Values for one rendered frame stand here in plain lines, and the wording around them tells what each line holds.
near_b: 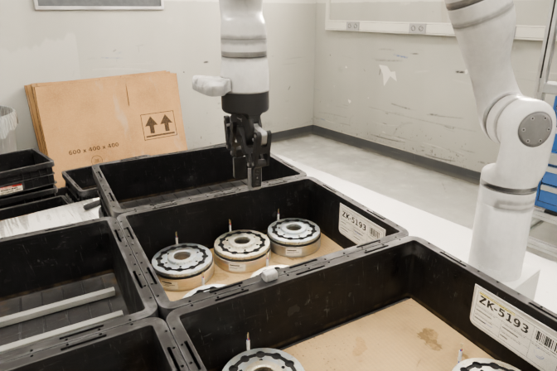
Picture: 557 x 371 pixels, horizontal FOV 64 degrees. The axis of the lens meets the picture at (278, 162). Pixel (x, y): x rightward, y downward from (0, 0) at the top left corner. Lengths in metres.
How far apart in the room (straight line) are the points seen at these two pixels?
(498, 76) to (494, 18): 0.12
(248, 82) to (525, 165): 0.48
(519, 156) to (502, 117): 0.07
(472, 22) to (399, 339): 0.48
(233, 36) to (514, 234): 0.58
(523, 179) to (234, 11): 0.54
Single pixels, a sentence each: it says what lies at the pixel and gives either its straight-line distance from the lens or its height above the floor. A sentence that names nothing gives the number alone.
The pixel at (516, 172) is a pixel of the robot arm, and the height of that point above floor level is 1.01.
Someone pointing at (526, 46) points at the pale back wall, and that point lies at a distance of 3.45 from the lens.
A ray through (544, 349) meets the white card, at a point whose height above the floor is 0.89.
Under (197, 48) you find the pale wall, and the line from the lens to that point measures 3.90.
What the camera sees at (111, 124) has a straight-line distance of 3.47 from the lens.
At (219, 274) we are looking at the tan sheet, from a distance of 0.80.
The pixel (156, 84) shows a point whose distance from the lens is 3.60.
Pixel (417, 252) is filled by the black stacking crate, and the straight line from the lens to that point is 0.73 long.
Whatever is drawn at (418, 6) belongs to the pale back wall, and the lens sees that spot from 3.87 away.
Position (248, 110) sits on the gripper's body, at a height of 1.12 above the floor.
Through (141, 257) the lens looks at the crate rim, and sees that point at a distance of 0.68.
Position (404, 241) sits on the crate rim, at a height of 0.93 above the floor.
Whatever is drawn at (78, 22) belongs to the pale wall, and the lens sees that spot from 3.55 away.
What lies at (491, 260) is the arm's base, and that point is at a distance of 0.91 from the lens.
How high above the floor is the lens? 1.26
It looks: 19 degrees down
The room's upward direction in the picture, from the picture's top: straight up
